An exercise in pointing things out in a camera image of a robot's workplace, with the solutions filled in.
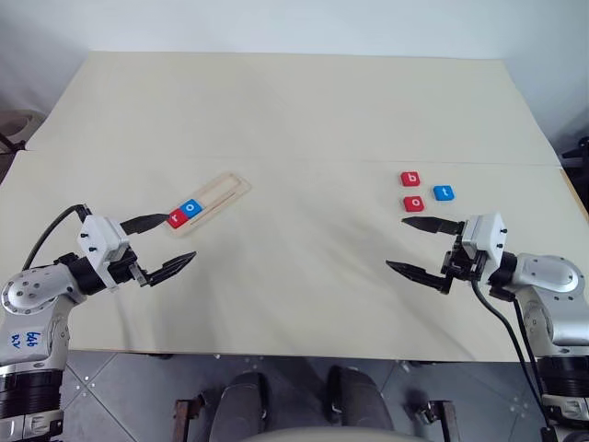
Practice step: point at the red tile letter r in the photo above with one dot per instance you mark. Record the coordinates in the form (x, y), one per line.
(177, 219)

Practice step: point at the red tile letter b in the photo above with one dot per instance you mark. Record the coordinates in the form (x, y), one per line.
(409, 179)

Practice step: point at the beige rounded robot body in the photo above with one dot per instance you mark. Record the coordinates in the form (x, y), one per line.
(294, 435)

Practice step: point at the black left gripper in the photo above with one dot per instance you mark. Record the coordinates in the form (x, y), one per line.
(124, 271)

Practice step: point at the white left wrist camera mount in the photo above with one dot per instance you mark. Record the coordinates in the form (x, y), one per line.
(101, 235)

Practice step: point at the wooden letter tray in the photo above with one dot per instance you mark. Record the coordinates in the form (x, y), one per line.
(221, 191)

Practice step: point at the red tile letter o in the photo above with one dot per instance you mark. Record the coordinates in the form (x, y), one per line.
(413, 204)

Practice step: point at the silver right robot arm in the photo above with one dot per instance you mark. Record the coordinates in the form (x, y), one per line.
(552, 276)

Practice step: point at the rusty metal table foot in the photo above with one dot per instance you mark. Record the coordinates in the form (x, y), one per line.
(186, 419)
(437, 416)

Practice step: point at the blue tile letter t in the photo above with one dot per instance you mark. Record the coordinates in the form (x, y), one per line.
(444, 193)

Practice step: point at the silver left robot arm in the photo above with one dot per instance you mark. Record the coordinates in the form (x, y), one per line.
(27, 290)

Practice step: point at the beige tape roll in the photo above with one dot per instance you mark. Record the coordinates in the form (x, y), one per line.
(18, 122)

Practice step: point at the blue tile letter o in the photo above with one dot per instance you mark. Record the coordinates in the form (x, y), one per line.
(190, 208)

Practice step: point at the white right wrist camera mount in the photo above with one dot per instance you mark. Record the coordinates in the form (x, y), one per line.
(488, 235)

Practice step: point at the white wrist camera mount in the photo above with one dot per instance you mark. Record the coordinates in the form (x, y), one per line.
(488, 235)
(101, 235)

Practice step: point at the black stand beside table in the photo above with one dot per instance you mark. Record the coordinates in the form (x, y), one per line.
(577, 154)

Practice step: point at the dark rounded shape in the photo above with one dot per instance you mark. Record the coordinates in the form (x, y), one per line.
(359, 400)
(244, 405)

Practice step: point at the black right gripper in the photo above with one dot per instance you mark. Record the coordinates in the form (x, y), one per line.
(460, 267)

